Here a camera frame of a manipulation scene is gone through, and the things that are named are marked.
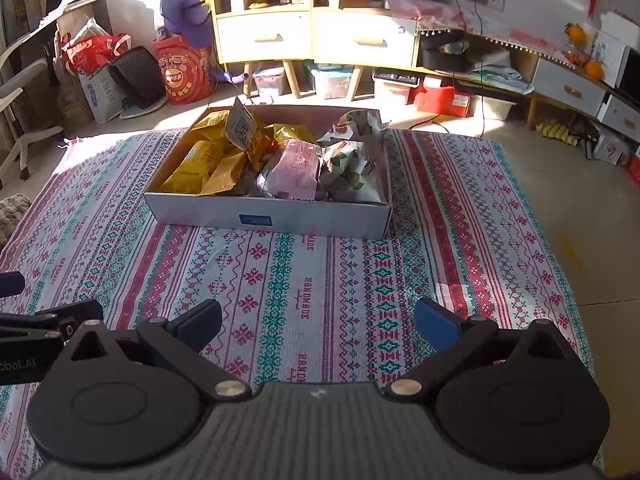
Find red storage box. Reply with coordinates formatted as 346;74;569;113
414;75;472;117

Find clear storage bin green lid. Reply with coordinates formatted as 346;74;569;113
307;64;353;100

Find pink snack packet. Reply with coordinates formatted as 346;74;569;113
255;140;326;201

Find small clear storage bin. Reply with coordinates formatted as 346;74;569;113
252;66;286;96

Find brown knitted cushion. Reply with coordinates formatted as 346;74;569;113
0;192;32;248

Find yellow egg tray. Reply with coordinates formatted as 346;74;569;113
536;117;581;147

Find wooden desk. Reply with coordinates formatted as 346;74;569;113
0;0;108;111

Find white microwave oven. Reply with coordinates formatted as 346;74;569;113
614;45;640;111

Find black plastic basket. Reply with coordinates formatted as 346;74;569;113
107;46;168;110

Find low wooden cabinet white drawers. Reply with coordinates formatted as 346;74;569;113
417;30;640;133

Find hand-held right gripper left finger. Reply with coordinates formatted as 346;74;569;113
65;299;253;403

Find clear storage bin black lid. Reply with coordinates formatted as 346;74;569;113
372;71;421;107

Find bright yellow snack packet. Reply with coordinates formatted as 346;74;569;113
160;140;228;195

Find red printed gift bag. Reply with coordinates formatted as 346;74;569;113
152;35;217;106

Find purple plush toy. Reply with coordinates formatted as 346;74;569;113
160;0;251;87

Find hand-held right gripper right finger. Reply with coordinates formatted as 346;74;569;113
385;298;583;403

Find red plastic bag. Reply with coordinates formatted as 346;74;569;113
62;34;132;76

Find white paper bag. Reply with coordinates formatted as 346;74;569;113
77;65;128;125

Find white green nut packet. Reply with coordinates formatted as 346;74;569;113
319;140;381;203

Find dark yellow snack packet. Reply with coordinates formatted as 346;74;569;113
187;110;236;143

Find black round box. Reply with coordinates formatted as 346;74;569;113
421;35;468;72

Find red green patterned woven mat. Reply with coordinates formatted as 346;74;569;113
0;127;608;480

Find grey white nut packet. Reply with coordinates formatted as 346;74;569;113
320;109;391;143

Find white foam box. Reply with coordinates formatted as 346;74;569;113
600;10;640;36

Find white storage bin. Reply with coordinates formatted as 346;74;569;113
470;92;516;121

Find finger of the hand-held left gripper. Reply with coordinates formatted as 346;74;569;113
0;271;26;298
0;300;104;342

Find orange snack packet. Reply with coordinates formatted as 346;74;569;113
200;152;251;197

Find pink table runner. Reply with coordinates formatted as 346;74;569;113
385;0;591;61

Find silver cardboard box pink inside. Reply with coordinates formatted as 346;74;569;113
144;105;393;240

